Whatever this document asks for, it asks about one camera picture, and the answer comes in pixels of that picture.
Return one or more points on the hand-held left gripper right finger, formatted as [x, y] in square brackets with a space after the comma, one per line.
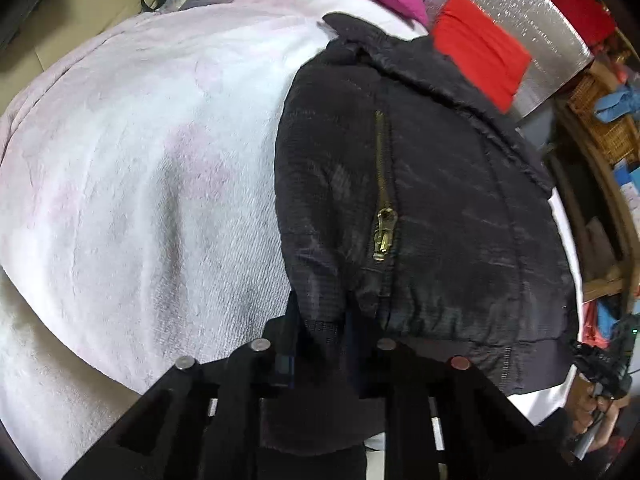
[400, 385]

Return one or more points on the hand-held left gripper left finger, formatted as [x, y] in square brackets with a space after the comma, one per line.
[284, 366]

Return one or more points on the black padded jacket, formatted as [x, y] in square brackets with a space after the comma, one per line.
[425, 210]

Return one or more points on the person's right hand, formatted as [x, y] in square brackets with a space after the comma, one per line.
[582, 410]

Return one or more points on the wooden shelf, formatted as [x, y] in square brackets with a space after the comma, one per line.
[600, 200]

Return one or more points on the wicker basket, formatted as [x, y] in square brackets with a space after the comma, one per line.
[600, 132]

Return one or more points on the pink fleece blanket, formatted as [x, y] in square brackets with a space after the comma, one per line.
[125, 185]

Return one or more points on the light blue cloth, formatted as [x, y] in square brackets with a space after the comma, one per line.
[617, 102]

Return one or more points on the red cloth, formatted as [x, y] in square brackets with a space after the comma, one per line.
[475, 55]

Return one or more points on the silver foil insulation mat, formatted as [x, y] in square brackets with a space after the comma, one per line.
[530, 15]

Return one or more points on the cardboard sheet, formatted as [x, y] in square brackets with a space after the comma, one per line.
[65, 15]

